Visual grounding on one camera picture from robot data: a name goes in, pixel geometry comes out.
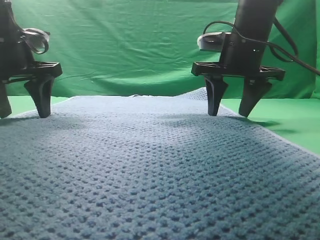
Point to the blue waffle-weave towel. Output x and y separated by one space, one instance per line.
152 168

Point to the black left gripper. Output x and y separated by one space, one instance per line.
17 58

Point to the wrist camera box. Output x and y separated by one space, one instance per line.
212 41
38 39

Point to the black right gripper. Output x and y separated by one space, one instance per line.
238 58

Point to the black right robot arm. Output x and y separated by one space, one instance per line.
253 22

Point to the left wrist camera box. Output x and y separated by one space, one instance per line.
38 39

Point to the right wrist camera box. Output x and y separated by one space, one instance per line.
212 41

